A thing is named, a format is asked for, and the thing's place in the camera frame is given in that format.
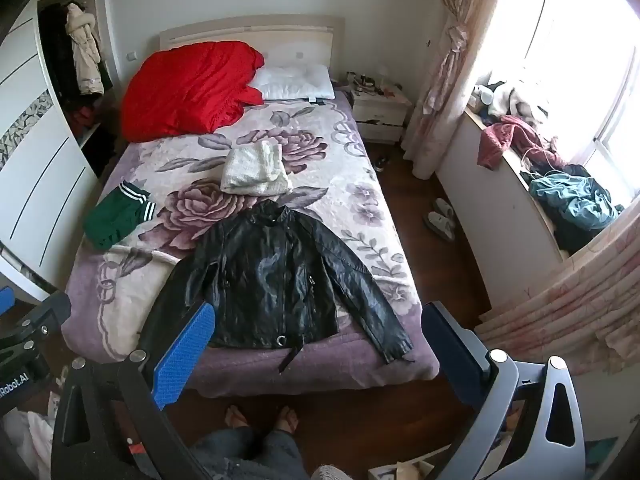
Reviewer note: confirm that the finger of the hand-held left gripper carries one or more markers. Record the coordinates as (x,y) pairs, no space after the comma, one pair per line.
(5,300)
(47,312)

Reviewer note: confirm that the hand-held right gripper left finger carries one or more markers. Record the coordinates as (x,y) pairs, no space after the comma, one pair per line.
(184,355)

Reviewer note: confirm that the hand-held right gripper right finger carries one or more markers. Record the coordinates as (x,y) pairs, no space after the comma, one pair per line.
(452,355)

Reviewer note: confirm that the black leather jacket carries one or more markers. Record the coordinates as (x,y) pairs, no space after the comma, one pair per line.
(270,280)

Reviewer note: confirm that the red folded clothes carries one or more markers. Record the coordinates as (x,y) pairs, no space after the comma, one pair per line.
(82,120)

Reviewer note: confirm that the dark hanging clothes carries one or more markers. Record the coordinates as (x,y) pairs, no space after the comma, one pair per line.
(57,60)

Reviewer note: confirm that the white fluffy clothes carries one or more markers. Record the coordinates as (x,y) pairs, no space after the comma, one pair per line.
(505,100)

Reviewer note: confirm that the white cloth pile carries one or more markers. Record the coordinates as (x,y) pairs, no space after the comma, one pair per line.
(27,435)

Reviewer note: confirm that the person's left foot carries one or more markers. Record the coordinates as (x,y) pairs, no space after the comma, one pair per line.
(236,417)

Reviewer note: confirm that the person's foot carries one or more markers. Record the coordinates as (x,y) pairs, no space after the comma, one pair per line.
(236,417)
(287,419)

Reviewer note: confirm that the green white-striped garment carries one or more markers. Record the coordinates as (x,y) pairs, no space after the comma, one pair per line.
(112,217)

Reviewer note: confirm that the person's grey pants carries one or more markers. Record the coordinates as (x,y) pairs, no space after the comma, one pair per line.
(250,452)

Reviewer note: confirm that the person's right foot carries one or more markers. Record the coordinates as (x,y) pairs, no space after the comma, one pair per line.
(287,419)

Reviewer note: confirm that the light cardboard box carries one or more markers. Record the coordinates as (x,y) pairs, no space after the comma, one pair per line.
(405,467)

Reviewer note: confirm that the white slipper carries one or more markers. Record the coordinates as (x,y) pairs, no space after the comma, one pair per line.
(439,226)
(446,208)

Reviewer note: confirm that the loose pink curtain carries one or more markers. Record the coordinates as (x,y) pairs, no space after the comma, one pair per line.
(575,300)

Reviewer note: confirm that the white wardrobe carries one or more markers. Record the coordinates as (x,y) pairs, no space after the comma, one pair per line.
(40,170)

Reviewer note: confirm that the white window bench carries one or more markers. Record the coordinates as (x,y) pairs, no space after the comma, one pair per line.
(490,200)

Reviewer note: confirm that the teal garment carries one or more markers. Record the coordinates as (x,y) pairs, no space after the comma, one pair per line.
(575,200)

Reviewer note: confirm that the white folded sweater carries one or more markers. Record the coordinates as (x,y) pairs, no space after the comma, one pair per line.
(255,170)

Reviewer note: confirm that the dark shoe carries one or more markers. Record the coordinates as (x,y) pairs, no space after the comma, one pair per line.
(381,163)

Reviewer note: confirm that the maroon garment on sill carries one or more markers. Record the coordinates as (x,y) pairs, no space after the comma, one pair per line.
(500,135)

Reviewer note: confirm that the white nightstand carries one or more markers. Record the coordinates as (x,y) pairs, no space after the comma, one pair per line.
(375,110)

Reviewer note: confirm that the beige hanging coat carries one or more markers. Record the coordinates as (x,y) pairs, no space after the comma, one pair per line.
(85,55)

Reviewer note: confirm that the red duvet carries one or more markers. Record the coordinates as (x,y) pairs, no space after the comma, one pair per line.
(190,90)

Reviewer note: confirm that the clutter of small items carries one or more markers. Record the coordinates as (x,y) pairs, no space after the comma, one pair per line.
(367,82)

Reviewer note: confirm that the white pillow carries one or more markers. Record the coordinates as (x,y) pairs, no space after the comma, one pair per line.
(295,82)

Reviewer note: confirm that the tied pink curtain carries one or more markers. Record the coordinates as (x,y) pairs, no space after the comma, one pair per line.
(450,60)

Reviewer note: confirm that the beige wooden bed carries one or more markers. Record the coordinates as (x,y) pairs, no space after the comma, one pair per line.
(250,30)

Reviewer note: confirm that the bright window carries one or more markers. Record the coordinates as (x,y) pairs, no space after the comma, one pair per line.
(565,35)

